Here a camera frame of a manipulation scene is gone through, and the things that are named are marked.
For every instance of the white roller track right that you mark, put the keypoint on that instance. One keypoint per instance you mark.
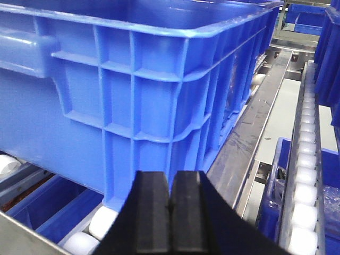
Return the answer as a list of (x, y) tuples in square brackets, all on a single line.
[(301, 228)]

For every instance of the blue crate at right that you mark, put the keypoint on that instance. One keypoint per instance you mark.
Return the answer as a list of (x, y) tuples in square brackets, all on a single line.
[(327, 61)]

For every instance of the blue bin on lower shelf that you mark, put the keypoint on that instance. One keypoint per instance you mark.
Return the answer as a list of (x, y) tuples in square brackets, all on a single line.
[(55, 208)]

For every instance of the steel shelf divider rail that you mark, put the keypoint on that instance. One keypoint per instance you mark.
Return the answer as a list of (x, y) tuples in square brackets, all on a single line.
[(233, 172)]

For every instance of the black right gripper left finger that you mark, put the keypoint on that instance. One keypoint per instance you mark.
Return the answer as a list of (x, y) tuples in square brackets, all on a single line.
[(142, 225)]

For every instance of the large blue plastic crate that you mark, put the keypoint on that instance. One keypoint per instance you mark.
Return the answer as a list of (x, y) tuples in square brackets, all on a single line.
[(97, 90)]

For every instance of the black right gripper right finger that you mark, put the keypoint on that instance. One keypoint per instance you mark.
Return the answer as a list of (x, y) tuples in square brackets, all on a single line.
[(204, 223)]

